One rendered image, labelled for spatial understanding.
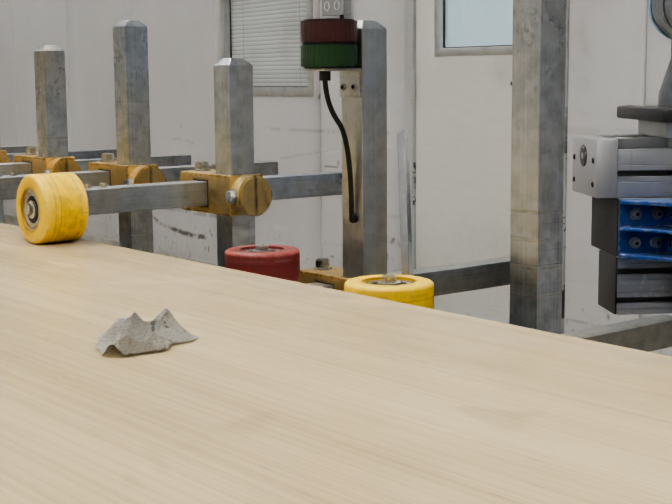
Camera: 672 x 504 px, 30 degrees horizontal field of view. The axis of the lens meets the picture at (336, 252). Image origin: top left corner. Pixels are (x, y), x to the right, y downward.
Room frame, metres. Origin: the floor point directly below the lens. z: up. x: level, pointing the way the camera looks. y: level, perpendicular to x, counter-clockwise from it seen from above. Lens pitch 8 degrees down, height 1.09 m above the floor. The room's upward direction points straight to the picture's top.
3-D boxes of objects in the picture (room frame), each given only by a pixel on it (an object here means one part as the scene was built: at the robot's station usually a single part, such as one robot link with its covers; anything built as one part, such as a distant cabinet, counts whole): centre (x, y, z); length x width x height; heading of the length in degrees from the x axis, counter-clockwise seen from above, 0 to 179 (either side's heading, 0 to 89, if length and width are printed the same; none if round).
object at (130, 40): (1.75, 0.28, 0.93); 0.04 x 0.04 x 0.48; 39
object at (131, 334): (0.87, 0.14, 0.91); 0.09 x 0.07 x 0.02; 157
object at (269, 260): (1.32, 0.08, 0.85); 0.08 x 0.08 x 0.11
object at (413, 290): (1.10, -0.05, 0.85); 0.08 x 0.08 x 0.11
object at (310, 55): (1.33, 0.01, 1.11); 0.06 x 0.06 x 0.02
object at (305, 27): (1.33, 0.01, 1.14); 0.06 x 0.06 x 0.02
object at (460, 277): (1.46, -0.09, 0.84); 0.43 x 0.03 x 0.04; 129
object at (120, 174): (1.77, 0.29, 0.95); 0.14 x 0.06 x 0.05; 39
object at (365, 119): (1.36, -0.03, 0.91); 0.04 x 0.04 x 0.48; 39
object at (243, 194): (1.57, 0.14, 0.95); 0.14 x 0.06 x 0.05; 39
